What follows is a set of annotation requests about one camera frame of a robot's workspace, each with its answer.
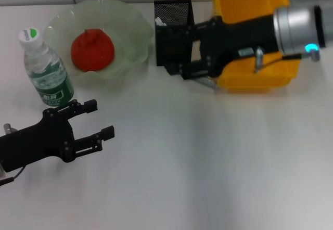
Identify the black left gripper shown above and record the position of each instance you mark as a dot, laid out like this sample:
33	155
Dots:
33	144

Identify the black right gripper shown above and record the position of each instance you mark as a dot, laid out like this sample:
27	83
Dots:
234	37

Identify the silver grey pen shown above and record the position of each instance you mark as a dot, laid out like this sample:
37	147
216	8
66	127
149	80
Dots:
208	83

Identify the green pen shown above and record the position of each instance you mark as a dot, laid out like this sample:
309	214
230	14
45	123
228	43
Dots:
160	22

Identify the clear green-label water bottle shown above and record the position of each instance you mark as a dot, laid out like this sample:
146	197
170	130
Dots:
49	79

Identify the red tomato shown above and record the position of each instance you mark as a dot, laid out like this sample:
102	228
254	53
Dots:
92	53

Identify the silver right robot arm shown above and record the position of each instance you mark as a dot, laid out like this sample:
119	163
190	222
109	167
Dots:
294	24

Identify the black mesh pen holder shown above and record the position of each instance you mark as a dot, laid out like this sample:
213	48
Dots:
171	45

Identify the translucent green fruit plate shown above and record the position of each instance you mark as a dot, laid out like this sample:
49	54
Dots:
130	27

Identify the yellow plastic bin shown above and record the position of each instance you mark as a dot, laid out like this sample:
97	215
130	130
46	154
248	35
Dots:
247	1

